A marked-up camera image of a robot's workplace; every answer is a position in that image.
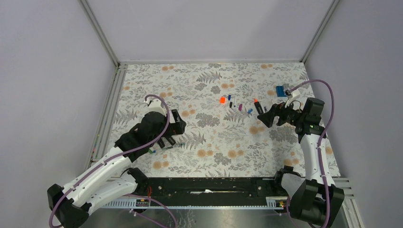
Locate black highlighter pink cap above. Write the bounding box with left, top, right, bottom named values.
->
left=166, top=137, right=176, bottom=146

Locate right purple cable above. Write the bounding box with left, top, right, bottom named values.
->
left=285, top=79, right=335, bottom=228

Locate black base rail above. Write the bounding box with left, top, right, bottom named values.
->
left=133, top=177, right=288, bottom=208

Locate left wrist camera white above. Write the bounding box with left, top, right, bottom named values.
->
left=146, top=99, right=166, bottom=116

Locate black highlighter orange cap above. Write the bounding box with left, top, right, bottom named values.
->
left=254, top=99, right=264, bottom=115

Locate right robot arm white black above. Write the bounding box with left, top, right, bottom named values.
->
left=255, top=97, right=345, bottom=228

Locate black highlighter blue cap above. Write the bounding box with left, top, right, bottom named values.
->
left=157, top=139, right=165, bottom=149

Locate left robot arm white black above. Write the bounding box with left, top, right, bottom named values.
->
left=47, top=109, right=186, bottom=228

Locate purple cable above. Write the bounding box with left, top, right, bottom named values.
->
left=48, top=94, right=179, bottom=228
left=285, top=79, right=335, bottom=228

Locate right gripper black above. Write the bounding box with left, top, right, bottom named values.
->
left=257, top=97, right=306, bottom=128

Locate blue box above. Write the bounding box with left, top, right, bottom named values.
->
left=276, top=84, right=292, bottom=97

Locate floral patterned table mat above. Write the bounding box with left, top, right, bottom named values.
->
left=108, top=63, right=314, bottom=177

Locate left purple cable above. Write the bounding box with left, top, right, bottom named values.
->
left=48, top=94, right=179, bottom=228

